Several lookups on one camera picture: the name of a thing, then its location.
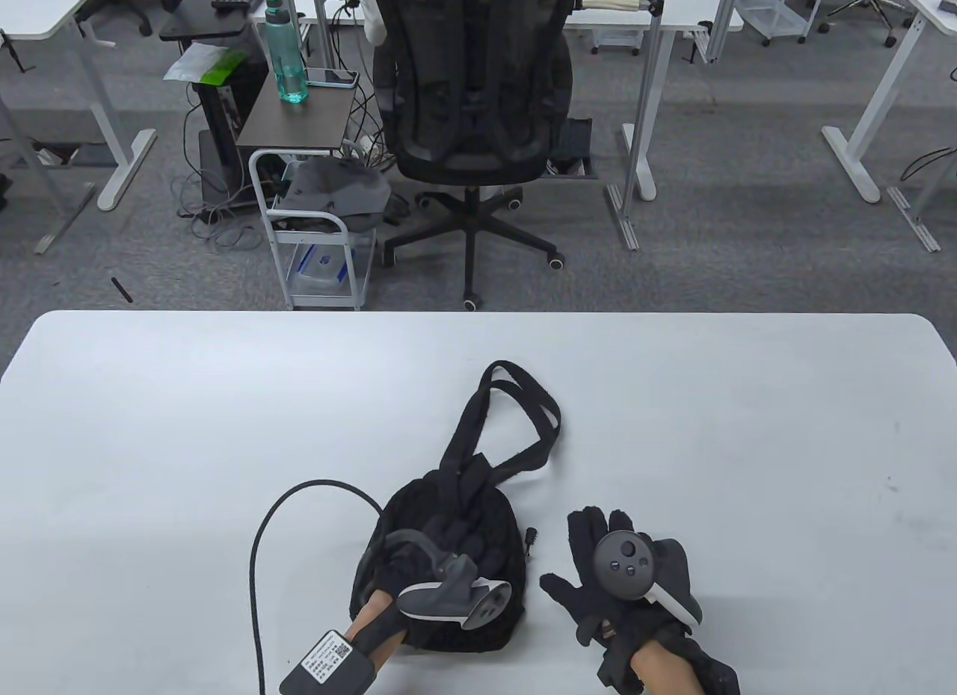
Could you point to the green packet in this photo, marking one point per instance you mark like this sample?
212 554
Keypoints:
224 66

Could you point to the smartphone with light case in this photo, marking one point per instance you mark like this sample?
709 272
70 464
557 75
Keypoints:
329 77

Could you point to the aluminium frame foot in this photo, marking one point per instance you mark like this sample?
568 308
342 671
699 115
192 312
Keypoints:
916 220
63 217

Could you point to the long white desk aluminium legs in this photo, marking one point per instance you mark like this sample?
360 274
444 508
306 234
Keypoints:
673 11

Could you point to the white power strip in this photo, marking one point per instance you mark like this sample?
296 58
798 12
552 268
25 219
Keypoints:
366 140

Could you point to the black pen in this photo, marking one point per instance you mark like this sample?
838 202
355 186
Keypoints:
122 291

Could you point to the teal water bottle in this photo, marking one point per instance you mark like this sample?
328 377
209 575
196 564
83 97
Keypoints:
288 60

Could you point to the black swivel chair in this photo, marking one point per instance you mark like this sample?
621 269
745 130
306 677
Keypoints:
127 4

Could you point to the grey white hand controller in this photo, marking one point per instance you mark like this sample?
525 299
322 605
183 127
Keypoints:
624 560
448 598

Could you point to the black standing desk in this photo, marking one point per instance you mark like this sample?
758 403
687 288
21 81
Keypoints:
202 15

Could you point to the person's right hand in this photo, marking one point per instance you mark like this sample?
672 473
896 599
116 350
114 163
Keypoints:
583 553

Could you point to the white paper sheet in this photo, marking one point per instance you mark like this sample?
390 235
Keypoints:
187 63

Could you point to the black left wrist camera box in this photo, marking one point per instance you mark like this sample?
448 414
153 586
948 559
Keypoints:
329 661

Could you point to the person's left hand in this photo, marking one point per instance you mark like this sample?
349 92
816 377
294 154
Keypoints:
478 538

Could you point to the white rolling cart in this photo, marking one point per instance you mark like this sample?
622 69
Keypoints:
306 214

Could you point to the small dark side table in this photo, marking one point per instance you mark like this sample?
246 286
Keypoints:
299 123

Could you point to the grey white right hand controller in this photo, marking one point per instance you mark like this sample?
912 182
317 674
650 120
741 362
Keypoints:
624 560

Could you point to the person's left forearm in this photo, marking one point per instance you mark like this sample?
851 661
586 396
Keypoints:
368 613

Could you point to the black star-base chair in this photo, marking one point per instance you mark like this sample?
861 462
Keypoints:
871 4

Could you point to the grey white left hand controller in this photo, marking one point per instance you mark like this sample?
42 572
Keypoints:
448 598

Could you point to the grey fabric bag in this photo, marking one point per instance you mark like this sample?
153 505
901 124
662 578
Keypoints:
336 190

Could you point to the person's right forearm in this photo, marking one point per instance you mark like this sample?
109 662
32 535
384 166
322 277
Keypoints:
665 669

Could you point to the white desk with rounded corner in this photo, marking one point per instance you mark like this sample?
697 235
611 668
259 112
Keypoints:
37 7

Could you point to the white desk with white leg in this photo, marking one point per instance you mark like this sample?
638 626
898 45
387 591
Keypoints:
897 60

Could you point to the blue and white box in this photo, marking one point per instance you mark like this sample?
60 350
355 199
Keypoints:
321 265

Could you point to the beige cloth roll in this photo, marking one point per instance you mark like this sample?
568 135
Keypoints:
609 1

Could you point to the black mesh office chair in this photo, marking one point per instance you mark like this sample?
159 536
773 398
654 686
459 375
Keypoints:
471 90

